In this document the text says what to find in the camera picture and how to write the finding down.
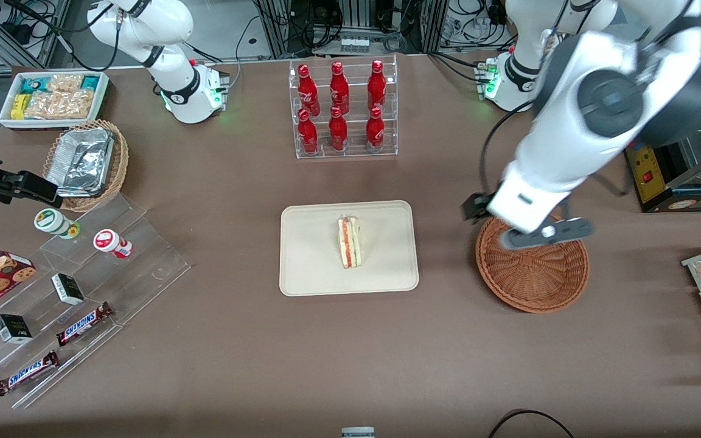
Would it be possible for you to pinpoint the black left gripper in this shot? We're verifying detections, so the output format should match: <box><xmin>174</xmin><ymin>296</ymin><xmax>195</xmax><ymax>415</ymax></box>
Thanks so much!
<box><xmin>461</xmin><ymin>192</ymin><xmax>498</xmax><ymax>223</ymax></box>

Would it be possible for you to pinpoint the triangle sandwich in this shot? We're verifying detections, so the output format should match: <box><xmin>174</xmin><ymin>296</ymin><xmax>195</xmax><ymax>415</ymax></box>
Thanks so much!
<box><xmin>337</xmin><ymin>214</ymin><xmax>364</xmax><ymax>270</ymax></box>

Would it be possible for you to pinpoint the aluminium foil tray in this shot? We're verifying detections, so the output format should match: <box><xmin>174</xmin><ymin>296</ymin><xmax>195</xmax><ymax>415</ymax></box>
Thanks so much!
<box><xmin>46</xmin><ymin>127</ymin><xmax>114</xmax><ymax>198</ymax></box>

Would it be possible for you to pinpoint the round brown wicker basket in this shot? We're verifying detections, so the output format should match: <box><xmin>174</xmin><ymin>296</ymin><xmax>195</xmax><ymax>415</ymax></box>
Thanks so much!
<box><xmin>475</xmin><ymin>210</ymin><xmax>590</xmax><ymax>314</ymax></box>

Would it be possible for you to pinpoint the light wicker basket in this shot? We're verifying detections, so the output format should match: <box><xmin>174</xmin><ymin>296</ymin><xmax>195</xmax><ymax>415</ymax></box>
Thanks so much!
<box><xmin>43</xmin><ymin>119</ymin><xmax>130</xmax><ymax>213</ymax></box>

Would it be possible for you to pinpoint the cream plastic tray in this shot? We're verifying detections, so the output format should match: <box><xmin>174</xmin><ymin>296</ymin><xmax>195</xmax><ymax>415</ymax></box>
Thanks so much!
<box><xmin>279</xmin><ymin>200</ymin><xmax>420</xmax><ymax>297</ymax></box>

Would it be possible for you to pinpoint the green-lid yogurt cup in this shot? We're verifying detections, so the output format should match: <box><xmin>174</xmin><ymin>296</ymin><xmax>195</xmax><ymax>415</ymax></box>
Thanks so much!
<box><xmin>33</xmin><ymin>207</ymin><xmax>81</xmax><ymax>240</ymax></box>

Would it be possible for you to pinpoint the white rectangular snack bin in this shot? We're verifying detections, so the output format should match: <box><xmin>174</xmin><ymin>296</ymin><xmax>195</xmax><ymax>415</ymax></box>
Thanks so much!
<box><xmin>0</xmin><ymin>71</ymin><xmax>110</xmax><ymax>132</ymax></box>

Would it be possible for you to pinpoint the clear cracker bag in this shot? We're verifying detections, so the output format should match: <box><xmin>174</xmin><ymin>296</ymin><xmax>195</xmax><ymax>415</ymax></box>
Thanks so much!
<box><xmin>46</xmin><ymin>74</ymin><xmax>85</xmax><ymax>93</ymax></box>
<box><xmin>24</xmin><ymin>90</ymin><xmax>94</xmax><ymax>120</ymax></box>

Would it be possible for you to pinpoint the red-lid yogurt cup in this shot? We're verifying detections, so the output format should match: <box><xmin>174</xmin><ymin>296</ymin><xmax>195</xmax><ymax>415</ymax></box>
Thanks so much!
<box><xmin>93</xmin><ymin>229</ymin><xmax>134</xmax><ymax>260</ymax></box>

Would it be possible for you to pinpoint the red cola bottle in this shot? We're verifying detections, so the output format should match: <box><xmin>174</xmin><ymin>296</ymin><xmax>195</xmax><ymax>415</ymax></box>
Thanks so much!
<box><xmin>298</xmin><ymin>64</ymin><xmax>321</xmax><ymax>117</ymax></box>
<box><xmin>367</xmin><ymin>59</ymin><xmax>387</xmax><ymax>111</ymax></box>
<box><xmin>329</xmin><ymin>106</ymin><xmax>349</xmax><ymax>152</ymax></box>
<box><xmin>298</xmin><ymin>108</ymin><xmax>319</xmax><ymax>155</ymax></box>
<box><xmin>365</xmin><ymin>106</ymin><xmax>386</xmax><ymax>153</ymax></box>
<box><xmin>329</xmin><ymin>61</ymin><xmax>351</xmax><ymax>115</ymax></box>

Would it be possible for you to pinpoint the small black box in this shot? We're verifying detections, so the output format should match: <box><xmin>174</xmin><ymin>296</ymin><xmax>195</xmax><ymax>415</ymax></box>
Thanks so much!
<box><xmin>51</xmin><ymin>273</ymin><xmax>86</xmax><ymax>306</ymax></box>
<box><xmin>0</xmin><ymin>313</ymin><xmax>33</xmax><ymax>345</ymax></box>

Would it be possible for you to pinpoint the clear acrylic bottle rack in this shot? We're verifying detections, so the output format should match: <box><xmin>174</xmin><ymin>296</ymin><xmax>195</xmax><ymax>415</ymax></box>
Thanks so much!
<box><xmin>288</xmin><ymin>54</ymin><xmax>399</xmax><ymax>161</ymax></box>

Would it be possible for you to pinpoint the Snickers chocolate bar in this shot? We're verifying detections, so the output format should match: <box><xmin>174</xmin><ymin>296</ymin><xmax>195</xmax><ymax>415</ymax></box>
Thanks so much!
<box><xmin>55</xmin><ymin>302</ymin><xmax>114</xmax><ymax>347</ymax></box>
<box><xmin>0</xmin><ymin>350</ymin><xmax>60</xmax><ymax>397</ymax></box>

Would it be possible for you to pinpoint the clear acrylic stepped display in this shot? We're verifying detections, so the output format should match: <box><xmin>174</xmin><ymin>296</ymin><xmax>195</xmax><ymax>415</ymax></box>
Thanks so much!
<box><xmin>0</xmin><ymin>193</ymin><xmax>192</xmax><ymax>410</ymax></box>

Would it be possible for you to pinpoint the black food warmer appliance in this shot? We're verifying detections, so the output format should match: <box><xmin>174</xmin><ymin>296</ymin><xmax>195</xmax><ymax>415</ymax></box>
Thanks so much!
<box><xmin>623</xmin><ymin>24</ymin><xmax>701</xmax><ymax>213</ymax></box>

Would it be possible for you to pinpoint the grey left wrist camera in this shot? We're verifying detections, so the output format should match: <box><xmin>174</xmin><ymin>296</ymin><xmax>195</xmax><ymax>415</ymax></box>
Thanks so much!
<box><xmin>499</xmin><ymin>217</ymin><xmax>595</xmax><ymax>251</ymax></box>

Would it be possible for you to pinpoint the black cable loop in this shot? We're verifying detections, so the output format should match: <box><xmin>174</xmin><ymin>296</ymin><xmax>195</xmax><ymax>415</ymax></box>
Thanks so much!
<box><xmin>487</xmin><ymin>408</ymin><xmax>577</xmax><ymax>438</ymax></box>

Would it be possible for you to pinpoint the aluminium frame rack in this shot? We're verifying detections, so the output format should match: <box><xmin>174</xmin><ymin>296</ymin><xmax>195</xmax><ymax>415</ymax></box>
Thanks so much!
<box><xmin>253</xmin><ymin>0</ymin><xmax>450</xmax><ymax>57</ymax></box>

